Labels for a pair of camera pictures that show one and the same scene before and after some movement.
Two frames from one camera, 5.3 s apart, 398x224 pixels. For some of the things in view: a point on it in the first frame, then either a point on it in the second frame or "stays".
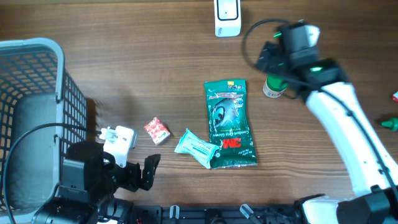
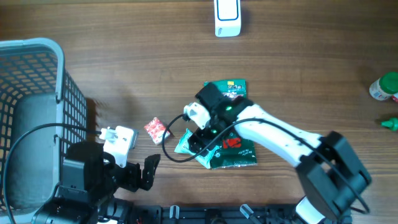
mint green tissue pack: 200,149 stays
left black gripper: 133,181 stays
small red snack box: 158,132 stays
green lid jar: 273,86 to 384,88
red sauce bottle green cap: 392,124 stays
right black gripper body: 268,65 to 207,134
